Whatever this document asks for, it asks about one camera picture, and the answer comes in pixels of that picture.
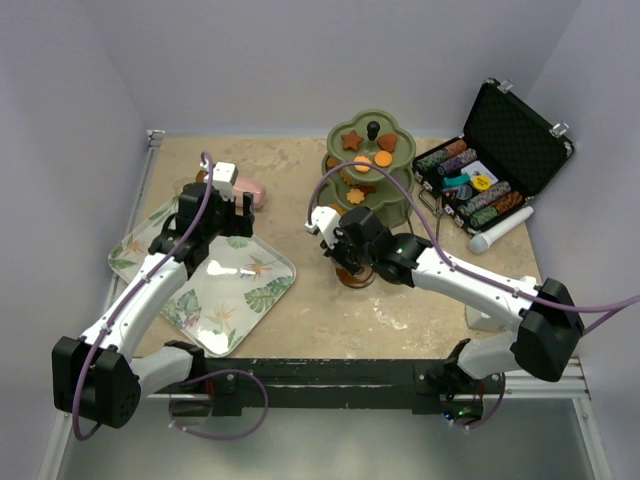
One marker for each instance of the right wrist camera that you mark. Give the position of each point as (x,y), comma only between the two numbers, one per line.
(323,221)

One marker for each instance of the white stand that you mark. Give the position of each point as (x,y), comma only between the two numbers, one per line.
(482,317)

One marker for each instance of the brown saucer back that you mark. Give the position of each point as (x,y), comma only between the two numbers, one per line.
(356,281)

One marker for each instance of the dark star cookie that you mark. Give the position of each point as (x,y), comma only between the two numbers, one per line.
(367,189)
(351,140)

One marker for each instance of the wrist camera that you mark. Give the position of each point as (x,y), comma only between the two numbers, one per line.
(221,175)
(323,221)

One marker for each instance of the heart cookie light brown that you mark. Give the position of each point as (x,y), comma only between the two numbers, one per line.
(387,142)

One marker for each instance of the white microphone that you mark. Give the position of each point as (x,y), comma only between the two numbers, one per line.
(481,242)

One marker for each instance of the orange flower cookie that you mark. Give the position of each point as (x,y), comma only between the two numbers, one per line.
(355,196)

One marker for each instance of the black poker chip case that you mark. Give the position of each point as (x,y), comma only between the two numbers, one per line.
(506,155)

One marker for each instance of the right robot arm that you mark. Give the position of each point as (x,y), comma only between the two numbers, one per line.
(540,332)

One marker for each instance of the metal tongs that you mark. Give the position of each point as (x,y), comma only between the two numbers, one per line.
(435,204)

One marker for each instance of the green three-tier stand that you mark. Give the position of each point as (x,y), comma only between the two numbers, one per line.
(392,184)

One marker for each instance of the round orange cookie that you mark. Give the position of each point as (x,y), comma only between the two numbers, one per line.
(362,163)
(383,158)
(337,208)

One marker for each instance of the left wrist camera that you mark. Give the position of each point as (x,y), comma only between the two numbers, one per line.
(221,175)

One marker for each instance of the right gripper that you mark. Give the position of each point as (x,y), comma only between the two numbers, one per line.
(335,252)

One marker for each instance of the brown saucer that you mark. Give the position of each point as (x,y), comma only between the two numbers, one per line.
(201,176)
(356,281)

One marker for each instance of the round orange cookie front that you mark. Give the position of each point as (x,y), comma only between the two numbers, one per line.
(383,158)

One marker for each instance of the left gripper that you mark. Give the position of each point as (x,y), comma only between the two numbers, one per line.
(239,225)

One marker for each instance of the leaf pattern serving tray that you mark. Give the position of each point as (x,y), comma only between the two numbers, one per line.
(225,299)

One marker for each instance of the pink cup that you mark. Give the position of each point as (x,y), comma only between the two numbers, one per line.
(245,185)

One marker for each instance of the aluminium frame rail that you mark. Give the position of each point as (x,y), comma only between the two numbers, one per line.
(62,427)

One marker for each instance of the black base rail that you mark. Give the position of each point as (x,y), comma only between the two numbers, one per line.
(421,386)

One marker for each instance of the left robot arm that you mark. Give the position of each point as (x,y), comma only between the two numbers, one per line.
(95,376)

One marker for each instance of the brown patterned cookie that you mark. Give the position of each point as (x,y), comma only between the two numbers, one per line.
(347,178)

